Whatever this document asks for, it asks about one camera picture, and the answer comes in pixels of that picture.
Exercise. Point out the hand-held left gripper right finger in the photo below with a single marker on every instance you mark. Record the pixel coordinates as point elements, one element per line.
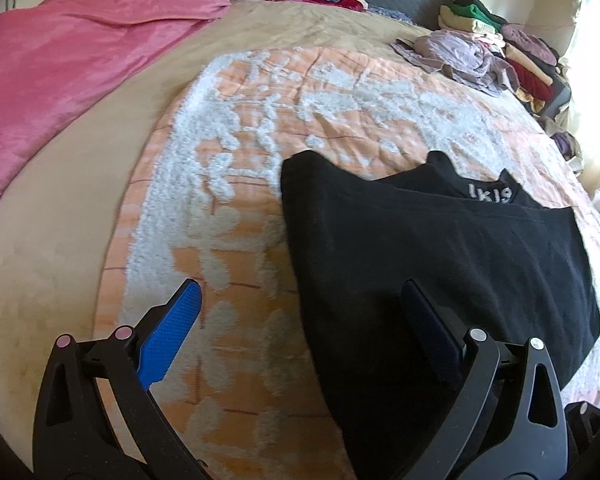
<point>430,325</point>

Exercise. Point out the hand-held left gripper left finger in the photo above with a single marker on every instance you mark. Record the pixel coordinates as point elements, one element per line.
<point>172,330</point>

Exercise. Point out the black garment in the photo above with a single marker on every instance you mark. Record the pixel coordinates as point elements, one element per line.
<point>430,260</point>

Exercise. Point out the white bag of clothes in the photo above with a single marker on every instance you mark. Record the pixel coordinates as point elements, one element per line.
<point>566,144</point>

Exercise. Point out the pile of folded clothes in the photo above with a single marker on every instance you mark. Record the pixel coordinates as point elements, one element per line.
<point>520,50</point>

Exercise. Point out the bed with beige sheet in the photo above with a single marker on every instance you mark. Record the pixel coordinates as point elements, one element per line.
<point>55,240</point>

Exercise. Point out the orange and white tufted mat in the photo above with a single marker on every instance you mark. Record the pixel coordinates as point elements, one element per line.
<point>260,125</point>

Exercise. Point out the cream curtain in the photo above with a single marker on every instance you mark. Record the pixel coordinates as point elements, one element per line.
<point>595,110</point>

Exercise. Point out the lavender garment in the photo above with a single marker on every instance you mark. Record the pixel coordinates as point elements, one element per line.
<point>450,52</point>

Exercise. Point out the pink blanket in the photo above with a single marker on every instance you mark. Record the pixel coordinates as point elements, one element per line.
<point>80,60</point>

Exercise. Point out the maroon pillow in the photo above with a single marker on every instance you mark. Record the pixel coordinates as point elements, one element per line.
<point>340,2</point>

